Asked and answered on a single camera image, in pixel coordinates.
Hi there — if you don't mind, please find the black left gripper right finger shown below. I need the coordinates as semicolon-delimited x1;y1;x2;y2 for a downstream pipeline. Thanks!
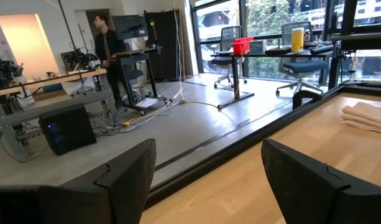
260;138;381;224

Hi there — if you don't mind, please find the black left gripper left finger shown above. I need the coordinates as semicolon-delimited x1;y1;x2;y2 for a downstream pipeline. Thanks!
0;138;157;224

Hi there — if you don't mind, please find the black computer tower blue light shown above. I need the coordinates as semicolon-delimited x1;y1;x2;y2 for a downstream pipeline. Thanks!
37;103;98;156

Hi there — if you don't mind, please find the white paper sheet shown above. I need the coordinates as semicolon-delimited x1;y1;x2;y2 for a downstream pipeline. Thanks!
134;97;160;109

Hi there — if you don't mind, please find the folded beige towel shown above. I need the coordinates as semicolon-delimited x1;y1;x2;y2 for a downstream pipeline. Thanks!
339;101;381;136

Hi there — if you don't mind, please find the blue plastic bin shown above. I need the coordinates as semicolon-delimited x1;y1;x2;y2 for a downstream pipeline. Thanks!
42;83;63;93

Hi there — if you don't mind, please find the blue office chair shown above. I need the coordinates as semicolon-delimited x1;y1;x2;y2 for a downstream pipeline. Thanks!
275;21;329;96

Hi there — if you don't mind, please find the wooden workbench with grey legs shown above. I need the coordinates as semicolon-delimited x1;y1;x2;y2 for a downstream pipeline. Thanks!
0;68;116;162

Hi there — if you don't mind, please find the black office desk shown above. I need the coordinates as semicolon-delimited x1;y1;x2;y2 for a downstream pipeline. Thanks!
210;49;334;110

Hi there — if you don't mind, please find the black standing desk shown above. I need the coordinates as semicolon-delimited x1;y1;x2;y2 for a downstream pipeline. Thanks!
111;46;168;116

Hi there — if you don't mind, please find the person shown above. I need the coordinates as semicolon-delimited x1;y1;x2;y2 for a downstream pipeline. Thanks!
93;14;127;110

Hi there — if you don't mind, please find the flat black pouch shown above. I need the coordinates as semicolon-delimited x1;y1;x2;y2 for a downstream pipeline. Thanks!
264;45;292;55

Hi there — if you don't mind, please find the grey mesh office chair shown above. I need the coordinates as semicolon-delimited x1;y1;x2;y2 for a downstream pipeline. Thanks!
210;25;249;90

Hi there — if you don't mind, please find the grey cardboard box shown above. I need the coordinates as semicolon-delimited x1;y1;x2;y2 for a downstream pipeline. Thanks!
249;39;267;55

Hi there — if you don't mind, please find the yellow wipes canister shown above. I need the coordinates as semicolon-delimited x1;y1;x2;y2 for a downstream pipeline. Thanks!
291;27;305;52

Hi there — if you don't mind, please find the red plastic box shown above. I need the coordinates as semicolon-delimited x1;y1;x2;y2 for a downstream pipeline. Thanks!
232;36;255;56

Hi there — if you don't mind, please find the tall black cabinet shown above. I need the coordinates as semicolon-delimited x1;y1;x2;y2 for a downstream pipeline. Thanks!
143;9;182;81

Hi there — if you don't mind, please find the yellow extension cable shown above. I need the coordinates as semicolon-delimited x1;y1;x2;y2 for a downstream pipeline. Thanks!
121;98;224;128

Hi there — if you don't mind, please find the black frame handle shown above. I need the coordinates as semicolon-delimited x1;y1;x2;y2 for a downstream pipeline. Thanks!
291;90;323;111

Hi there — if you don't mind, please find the dark wall monitor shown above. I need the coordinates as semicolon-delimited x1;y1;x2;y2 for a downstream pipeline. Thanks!
111;14;149;40

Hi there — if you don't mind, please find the black upright post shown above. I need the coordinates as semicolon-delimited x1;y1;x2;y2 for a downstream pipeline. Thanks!
339;0;359;34

